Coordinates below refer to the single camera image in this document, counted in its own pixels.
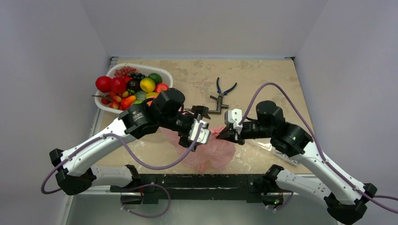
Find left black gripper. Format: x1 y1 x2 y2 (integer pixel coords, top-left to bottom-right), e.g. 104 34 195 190
159 106 210 150

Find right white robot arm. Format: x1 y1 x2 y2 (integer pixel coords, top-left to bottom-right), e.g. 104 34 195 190
218 101 377 225

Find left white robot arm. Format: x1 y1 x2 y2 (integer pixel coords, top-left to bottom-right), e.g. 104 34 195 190
49 88 211 195

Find green fake lime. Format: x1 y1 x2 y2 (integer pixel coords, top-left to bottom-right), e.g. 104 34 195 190
148 73 163 85

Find yellow fake lemon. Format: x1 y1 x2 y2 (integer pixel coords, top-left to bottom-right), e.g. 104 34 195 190
140 77 156 93

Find black fake grapes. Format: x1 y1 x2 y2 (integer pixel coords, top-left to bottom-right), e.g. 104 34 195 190
127 72 146 82

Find red fake pomegranate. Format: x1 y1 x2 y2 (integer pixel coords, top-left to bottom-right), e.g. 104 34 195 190
110 77 127 94

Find red fake grapes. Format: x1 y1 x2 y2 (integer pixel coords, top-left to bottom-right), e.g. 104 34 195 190
114 66 138 77

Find red fake apple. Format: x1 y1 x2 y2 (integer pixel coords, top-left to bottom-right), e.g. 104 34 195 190
95 76 112 93

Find clear plastic screw box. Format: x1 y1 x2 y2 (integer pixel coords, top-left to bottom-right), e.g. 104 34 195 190
250 139 300 167

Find white fruit basket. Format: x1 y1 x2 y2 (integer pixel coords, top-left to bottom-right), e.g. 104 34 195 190
93 63 174 114

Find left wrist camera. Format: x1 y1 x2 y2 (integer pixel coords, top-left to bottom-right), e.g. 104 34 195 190
188 119 211 145

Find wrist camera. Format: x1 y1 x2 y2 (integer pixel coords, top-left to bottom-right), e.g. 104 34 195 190
224 109 243 134
188 119 211 145

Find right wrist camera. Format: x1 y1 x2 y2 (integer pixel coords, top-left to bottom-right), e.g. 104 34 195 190
224 109 243 134

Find grey metal faucet handle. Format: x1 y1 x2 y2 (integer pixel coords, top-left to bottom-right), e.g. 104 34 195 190
185 93 229 115

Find blue handled pliers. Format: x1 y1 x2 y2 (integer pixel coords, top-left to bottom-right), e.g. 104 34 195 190
216 77 238 98

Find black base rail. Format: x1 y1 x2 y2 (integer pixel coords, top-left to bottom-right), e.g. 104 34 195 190
110 174 284 206

